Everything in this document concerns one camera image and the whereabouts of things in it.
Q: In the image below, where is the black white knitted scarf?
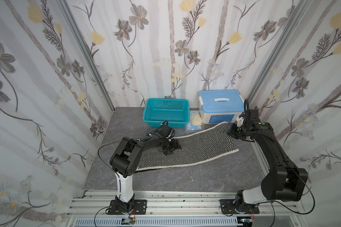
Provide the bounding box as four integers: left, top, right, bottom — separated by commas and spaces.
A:
137, 122, 239, 172

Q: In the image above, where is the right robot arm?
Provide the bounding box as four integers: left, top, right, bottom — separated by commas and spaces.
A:
229, 121, 308, 213

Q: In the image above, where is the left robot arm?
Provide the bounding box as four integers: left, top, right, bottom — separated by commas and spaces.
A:
109, 133, 181, 214

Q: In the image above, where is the teal plastic basket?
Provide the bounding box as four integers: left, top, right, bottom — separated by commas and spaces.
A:
143, 98, 190, 128

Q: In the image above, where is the bag of blue masks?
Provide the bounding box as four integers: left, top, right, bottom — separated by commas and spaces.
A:
186, 123, 202, 131

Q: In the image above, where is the white box with blue lid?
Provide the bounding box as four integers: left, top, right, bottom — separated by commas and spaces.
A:
199, 89, 244, 124

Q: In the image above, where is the bag of white gloves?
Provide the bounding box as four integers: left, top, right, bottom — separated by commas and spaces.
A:
190, 110, 203, 126

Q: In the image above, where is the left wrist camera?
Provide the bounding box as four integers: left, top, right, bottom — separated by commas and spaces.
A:
158, 120, 175, 139

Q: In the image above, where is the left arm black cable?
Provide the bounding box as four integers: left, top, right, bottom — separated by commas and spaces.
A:
98, 140, 121, 174

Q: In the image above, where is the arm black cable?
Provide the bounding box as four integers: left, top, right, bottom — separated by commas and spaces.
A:
98, 140, 121, 174
269, 170, 316, 215

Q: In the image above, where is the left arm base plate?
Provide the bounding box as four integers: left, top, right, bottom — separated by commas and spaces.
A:
105, 200, 147, 215

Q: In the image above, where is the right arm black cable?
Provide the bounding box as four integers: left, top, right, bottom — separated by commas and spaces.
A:
269, 170, 316, 215

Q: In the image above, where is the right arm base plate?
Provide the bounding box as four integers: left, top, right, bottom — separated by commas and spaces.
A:
219, 199, 260, 215

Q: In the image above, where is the aluminium rail frame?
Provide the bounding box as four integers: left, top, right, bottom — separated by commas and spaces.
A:
65, 177, 307, 227

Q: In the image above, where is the white slotted cable duct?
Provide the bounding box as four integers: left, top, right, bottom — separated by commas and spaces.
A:
73, 217, 243, 227

